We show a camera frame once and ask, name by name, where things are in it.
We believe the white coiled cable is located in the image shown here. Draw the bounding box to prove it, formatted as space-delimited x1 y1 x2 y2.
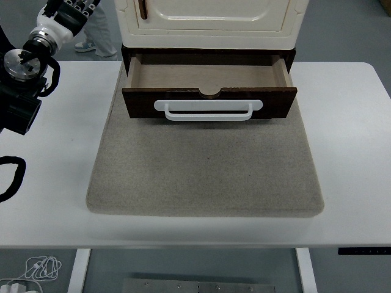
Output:
18 255 63 281

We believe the cream cabinet with door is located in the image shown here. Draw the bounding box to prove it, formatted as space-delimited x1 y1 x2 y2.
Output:
114 0 311 51

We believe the grey metal plate with screws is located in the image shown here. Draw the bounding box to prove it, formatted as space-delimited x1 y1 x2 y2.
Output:
122 278 276 293

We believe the dark wooden drawer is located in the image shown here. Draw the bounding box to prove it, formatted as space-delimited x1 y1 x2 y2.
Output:
121 54 298 120

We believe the beige fabric mat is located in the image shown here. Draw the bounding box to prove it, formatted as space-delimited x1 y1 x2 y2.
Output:
86 62 325 218

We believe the black table control panel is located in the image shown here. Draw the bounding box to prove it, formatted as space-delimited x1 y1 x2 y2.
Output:
338 247 391 256

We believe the brown cabinet door handle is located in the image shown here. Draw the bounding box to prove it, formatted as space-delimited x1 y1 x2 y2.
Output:
137 0 150 20

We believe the white table leg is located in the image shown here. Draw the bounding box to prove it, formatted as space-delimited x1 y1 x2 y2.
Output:
67 248 92 293
295 247 319 293

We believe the white charger adapter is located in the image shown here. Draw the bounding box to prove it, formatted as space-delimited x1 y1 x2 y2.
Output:
0 277 42 293

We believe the white drawer handle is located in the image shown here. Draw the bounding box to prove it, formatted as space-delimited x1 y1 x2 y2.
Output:
153 99 263 122

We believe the person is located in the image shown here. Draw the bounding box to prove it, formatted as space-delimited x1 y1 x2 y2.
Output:
75 0 119 60

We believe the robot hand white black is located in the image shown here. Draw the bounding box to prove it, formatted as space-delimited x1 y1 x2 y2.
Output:
35 0 101 43

